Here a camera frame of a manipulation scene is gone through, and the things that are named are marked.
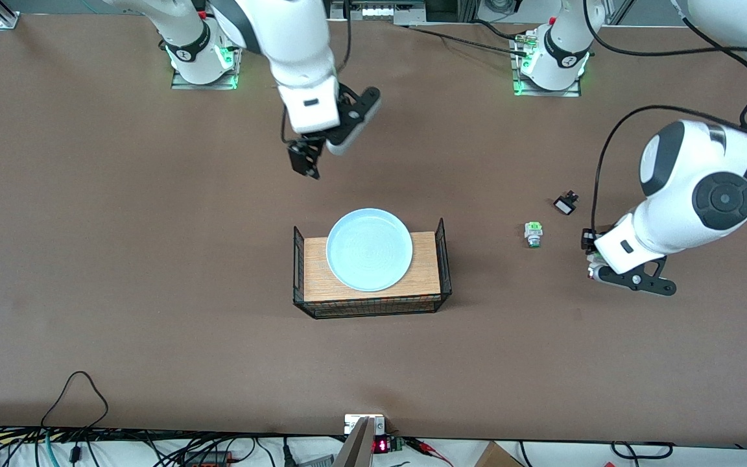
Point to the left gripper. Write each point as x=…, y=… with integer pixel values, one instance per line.
x=587, y=239

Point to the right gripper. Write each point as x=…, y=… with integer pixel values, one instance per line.
x=302, y=154

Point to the red push button switch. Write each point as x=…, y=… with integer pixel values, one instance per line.
x=594, y=261

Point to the light blue round plate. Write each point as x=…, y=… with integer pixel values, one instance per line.
x=368, y=250

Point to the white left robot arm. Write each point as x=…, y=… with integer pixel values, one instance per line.
x=704, y=181

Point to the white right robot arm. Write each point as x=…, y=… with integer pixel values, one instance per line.
x=283, y=32

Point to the white power strip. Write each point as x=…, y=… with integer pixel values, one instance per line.
x=377, y=11

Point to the wooden board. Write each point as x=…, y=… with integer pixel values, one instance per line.
x=425, y=272

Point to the brown cardboard piece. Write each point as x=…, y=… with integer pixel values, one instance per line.
x=497, y=455

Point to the red clip lead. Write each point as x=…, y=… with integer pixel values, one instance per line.
x=428, y=446

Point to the red digit display module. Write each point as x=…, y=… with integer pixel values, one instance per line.
x=381, y=445

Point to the black box with red parts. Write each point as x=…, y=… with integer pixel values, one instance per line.
x=208, y=459

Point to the small black switch part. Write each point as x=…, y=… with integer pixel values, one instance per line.
x=565, y=205

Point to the green push button switch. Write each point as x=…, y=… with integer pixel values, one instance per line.
x=533, y=233

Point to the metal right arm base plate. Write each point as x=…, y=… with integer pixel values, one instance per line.
x=231, y=81

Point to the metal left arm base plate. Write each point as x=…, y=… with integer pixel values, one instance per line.
x=574, y=91

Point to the silver camera mount bracket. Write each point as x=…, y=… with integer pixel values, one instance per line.
x=364, y=425

